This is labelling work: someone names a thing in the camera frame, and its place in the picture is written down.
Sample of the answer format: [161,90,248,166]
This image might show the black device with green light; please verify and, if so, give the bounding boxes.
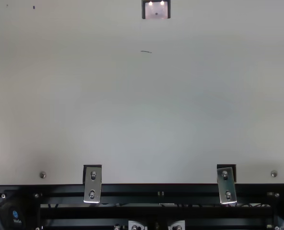
[0,201,25,230]

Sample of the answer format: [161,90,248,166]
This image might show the small square scanner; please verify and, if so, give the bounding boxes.
[142,0,171,20]

